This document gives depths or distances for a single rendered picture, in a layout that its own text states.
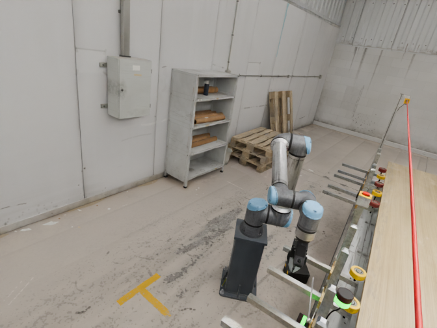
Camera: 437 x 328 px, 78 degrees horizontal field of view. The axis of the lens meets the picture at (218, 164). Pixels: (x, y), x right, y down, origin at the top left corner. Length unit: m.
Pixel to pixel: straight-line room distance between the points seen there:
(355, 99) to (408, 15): 2.28
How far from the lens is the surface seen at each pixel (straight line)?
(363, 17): 9.24
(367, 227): 2.83
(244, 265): 2.33
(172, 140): 3.83
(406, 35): 9.03
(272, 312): 1.41
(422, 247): 2.29
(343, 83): 9.17
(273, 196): 1.35
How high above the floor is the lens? 1.91
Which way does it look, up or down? 24 degrees down
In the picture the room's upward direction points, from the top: 9 degrees clockwise
